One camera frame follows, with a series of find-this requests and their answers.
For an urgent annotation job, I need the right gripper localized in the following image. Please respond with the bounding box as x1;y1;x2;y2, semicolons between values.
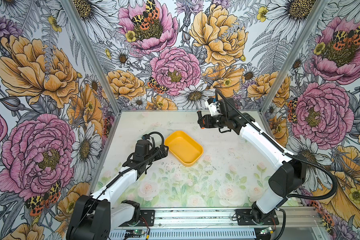
197;114;229;129

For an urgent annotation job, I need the yellow plastic bin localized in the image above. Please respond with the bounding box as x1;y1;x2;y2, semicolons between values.
165;131;204;167

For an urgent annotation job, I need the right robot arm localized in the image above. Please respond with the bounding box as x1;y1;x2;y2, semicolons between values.
198;98;307;225

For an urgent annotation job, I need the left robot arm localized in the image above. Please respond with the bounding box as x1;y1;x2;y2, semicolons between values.
66;132;169;240

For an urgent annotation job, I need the green circuit board left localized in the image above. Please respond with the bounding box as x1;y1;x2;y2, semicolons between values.
124;230;147;238

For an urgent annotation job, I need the green circuit board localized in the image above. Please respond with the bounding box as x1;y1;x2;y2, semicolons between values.
124;230;147;238
259;227;274;235

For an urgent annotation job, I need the green circuit board right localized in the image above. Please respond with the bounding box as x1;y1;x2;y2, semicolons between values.
259;227;274;235

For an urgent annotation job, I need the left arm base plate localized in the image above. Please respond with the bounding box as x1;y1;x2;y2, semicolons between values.
120;210;156;227

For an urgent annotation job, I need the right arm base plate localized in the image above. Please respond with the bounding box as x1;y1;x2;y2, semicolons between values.
231;209;279;226

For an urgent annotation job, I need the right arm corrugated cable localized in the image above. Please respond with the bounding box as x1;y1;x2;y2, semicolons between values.
215;88;339;201

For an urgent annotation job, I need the white slotted cable duct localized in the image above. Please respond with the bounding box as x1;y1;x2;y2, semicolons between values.
109;228;257;240

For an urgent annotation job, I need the aluminium mounting rail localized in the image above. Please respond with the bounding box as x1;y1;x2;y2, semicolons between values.
141;206;322;229

